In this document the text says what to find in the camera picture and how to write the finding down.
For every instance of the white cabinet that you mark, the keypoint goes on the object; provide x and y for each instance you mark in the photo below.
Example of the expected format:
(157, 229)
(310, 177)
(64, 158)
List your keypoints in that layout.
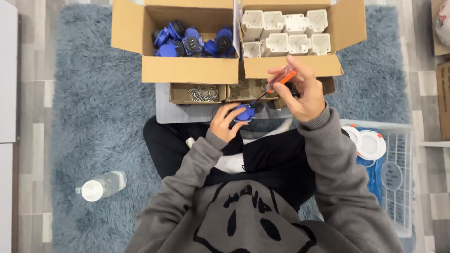
(7, 105)

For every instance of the grey printed hoodie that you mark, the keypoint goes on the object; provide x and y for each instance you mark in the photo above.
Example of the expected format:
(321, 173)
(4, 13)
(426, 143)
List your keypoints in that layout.
(246, 210)

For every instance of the white round downlight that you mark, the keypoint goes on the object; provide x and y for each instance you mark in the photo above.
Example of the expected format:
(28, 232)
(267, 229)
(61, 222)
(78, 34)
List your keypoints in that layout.
(351, 135)
(371, 144)

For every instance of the cardboard box of white parts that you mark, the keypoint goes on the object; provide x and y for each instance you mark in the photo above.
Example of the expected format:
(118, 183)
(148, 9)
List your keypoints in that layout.
(291, 66)

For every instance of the person's left hand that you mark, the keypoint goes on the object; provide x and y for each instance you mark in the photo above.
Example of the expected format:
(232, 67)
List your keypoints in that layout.
(221, 123)

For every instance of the clear plastic water bottle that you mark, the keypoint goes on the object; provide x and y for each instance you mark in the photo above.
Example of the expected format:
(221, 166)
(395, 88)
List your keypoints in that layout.
(103, 185)

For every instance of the group of white plastic housings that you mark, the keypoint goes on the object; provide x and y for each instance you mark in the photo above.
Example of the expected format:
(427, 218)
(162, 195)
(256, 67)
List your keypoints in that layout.
(298, 44)

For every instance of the blue plastic bag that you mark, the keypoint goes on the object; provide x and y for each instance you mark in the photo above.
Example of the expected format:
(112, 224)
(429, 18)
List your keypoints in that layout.
(369, 175)

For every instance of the pile of silver screws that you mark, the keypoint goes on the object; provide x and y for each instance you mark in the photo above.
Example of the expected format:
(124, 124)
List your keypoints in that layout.
(203, 93)

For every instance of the pile of blue sockets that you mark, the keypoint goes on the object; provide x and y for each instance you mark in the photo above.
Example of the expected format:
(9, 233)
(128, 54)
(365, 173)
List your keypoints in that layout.
(191, 44)

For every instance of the small brown cardboard box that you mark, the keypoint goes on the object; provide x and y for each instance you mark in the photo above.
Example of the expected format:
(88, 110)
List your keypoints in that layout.
(328, 86)

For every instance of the blue fluffy rug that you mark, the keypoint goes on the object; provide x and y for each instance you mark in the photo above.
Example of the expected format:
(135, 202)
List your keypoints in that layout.
(105, 123)

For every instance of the black trousers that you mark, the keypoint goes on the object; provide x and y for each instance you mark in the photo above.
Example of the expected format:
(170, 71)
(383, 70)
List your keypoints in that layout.
(281, 158)

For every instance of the white plastic bag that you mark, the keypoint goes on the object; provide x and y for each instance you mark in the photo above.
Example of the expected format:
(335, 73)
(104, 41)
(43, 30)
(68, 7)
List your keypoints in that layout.
(443, 23)

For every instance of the blue plastic socket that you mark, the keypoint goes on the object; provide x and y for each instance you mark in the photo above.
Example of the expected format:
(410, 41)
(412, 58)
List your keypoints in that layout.
(246, 114)

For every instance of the grey low table board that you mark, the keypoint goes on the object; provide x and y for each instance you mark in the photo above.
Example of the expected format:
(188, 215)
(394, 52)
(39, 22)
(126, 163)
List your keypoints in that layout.
(190, 113)

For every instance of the white plastic basket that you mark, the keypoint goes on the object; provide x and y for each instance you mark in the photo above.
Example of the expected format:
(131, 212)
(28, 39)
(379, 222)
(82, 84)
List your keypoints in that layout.
(400, 182)

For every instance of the closed cardboard carton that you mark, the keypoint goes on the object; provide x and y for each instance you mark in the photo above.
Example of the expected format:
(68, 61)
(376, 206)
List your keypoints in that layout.
(443, 102)

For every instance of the person's right hand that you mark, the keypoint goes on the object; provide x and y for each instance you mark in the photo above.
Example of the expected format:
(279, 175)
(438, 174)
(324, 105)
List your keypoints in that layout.
(306, 95)

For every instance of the white sock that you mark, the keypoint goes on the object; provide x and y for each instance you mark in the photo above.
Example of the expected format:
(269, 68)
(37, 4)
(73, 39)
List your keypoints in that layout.
(230, 163)

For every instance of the small cardboard tray with screws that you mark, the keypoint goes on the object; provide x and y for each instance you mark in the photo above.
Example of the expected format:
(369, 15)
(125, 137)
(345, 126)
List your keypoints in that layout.
(179, 94)

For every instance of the cardboard box of blue parts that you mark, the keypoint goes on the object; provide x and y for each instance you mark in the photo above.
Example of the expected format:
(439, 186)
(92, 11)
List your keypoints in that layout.
(190, 68)

